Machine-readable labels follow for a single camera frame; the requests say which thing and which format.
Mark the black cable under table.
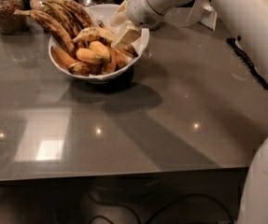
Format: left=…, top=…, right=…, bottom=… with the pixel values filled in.
left=86, top=192, right=235, bottom=224

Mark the yellow spotted banana top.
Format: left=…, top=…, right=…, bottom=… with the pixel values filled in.
left=71, top=26, right=139, bottom=59

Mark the dark spotted banana middle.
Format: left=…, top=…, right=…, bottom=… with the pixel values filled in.
left=44, top=1, right=79, bottom=38

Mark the black rubber mat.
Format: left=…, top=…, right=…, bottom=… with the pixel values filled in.
left=226, top=38, right=268, bottom=91

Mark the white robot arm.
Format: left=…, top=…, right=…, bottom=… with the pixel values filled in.
left=111, top=0, right=268, bottom=224

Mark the brown spotted banana bottom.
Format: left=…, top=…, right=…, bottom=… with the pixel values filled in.
left=68, top=62, right=101, bottom=77

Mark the small orange banana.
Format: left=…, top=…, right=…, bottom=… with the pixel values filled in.
left=76, top=48, right=103, bottom=64
left=89, top=41, right=111, bottom=62

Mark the white folded card stand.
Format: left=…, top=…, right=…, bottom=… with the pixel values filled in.
left=185, top=0, right=218, bottom=31

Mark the dark spotted banana back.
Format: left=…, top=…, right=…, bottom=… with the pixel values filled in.
left=49, top=0, right=94, bottom=28

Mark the dark spotted banana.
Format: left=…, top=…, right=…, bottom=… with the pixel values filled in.
left=49, top=0, right=94, bottom=28
left=44, top=1, right=79, bottom=38

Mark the long spotted banana left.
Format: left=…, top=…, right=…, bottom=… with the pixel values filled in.
left=14, top=9, right=76, bottom=57

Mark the small orange banana centre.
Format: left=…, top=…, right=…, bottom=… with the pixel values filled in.
left=76, top=48, right=103, bottom=64

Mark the orange banana right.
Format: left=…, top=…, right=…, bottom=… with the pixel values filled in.
left=114, top=49, right=128, bottom=69

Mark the small orange banana upper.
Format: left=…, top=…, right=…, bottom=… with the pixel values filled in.
left=89, top=41, right=111, bottom=62

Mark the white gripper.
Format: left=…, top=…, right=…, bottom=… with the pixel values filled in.
left=109, top=0, right=192, bottom=49

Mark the orange banana left edge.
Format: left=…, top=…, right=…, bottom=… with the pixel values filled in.
left=50, top=46, right=78, bottom=70

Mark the white ceramic bowl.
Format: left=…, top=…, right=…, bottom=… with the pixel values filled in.
left=49, top=4, right=149, bottom=84

